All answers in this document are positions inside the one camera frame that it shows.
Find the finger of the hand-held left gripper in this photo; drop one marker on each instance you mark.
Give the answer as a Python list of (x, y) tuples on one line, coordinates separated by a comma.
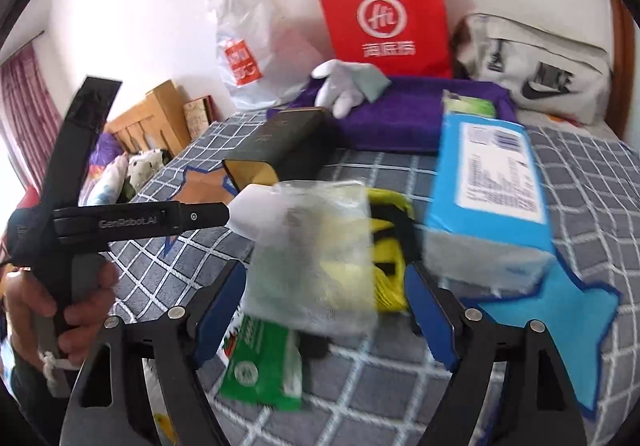
[(205, 216)]

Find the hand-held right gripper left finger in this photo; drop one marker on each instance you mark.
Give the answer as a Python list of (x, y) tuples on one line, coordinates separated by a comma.
[(215, 321)]

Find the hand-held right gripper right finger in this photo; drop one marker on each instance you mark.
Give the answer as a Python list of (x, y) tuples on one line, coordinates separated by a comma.
[(430, 316)]

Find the white translucent plastic bag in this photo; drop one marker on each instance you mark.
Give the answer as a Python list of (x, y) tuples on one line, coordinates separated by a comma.
[(310, 266)]

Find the person's left forearm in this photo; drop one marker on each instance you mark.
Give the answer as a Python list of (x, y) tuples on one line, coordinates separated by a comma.
[(27, 391)]

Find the person's left hand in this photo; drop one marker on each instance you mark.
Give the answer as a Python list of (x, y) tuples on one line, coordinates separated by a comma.
[(85, 306)]

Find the brown star patch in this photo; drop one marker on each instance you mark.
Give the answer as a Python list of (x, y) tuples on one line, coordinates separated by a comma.
[(200, 188)]

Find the floral pillow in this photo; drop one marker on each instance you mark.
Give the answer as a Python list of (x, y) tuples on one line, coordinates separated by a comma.
[(110, 176)]

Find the green and white packet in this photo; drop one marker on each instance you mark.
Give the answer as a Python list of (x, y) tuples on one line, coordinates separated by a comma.
[(260, 366)]

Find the purple curtain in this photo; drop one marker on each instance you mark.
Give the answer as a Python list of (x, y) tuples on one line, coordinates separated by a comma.
[(25, 101)]

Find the grey checked bedsheet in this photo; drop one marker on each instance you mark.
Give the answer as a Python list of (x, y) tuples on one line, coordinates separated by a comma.
[(350, 376)]

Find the patterned brown box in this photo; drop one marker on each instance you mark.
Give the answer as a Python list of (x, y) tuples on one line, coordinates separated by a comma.
[(197, 116)]

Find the wooden furniture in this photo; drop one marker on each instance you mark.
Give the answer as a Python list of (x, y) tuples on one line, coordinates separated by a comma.
[(160, 111)]

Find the dark box with gold end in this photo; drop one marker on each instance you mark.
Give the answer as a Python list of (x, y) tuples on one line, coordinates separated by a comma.
[(285, 136)]

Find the blue star patch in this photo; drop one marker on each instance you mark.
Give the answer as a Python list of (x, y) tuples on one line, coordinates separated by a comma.
[(565, 316)]

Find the blue tissue pack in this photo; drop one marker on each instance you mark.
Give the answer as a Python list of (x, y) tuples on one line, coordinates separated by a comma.
[(490, 176)]

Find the white glove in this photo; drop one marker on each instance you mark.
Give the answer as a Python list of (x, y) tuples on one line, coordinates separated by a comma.
[(340, 86)]

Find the large white plastic bag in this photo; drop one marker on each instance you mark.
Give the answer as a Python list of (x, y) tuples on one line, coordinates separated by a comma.
[(255, 26)]

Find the purple towel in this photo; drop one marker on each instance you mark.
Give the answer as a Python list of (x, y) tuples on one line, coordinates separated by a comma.
[(400, 116)]

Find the small green tissue packet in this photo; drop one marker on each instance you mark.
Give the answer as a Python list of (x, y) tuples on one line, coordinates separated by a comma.
[(470, 105)]

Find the grey waist bag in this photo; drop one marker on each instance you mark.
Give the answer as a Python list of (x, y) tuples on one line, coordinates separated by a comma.
[(525, 56)]

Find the wooden bed frame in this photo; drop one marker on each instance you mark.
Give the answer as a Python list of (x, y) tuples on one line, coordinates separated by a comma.
[(622, 51)]

